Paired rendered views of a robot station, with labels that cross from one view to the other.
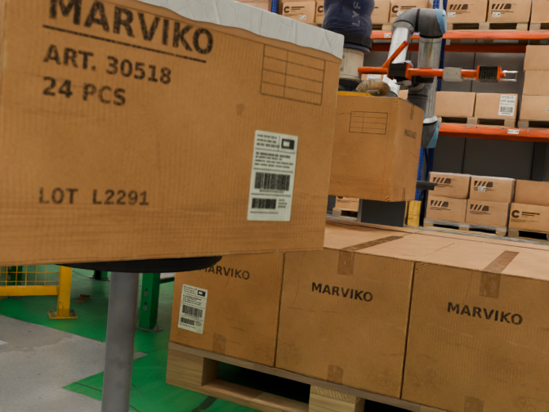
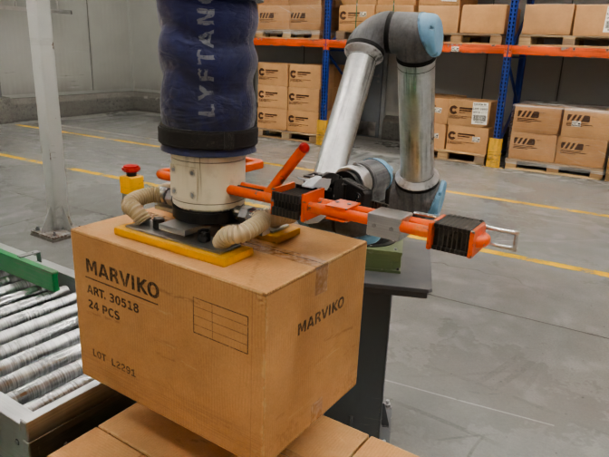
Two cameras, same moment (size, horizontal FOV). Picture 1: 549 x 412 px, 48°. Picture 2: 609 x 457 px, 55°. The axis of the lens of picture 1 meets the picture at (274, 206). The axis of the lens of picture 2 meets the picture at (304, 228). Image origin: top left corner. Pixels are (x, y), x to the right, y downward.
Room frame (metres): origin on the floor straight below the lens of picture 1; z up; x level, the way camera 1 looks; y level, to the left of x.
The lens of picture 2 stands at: (1.37, -0.63, 1.51)
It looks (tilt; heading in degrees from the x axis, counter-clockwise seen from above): 18 degrees down; 7
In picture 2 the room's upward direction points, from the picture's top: 2 degrees clockwise
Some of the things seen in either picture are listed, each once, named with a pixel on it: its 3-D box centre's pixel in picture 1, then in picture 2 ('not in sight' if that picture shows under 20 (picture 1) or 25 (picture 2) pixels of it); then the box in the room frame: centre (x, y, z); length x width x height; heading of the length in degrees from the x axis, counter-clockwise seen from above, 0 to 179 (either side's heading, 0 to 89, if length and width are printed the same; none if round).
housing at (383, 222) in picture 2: (453, 74); (389, 223); (2.47, -0.66, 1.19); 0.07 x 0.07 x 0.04; 65
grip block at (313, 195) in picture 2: (399, 71); (297, 200); (2.56, -0.46, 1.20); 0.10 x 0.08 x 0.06; 155
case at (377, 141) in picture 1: (339, 147); (219, 309); (2.67, -0.26, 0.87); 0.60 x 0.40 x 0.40; 64
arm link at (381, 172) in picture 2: (418, 83); (368, 178); (2.83, -0.60, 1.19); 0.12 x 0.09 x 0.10; 154
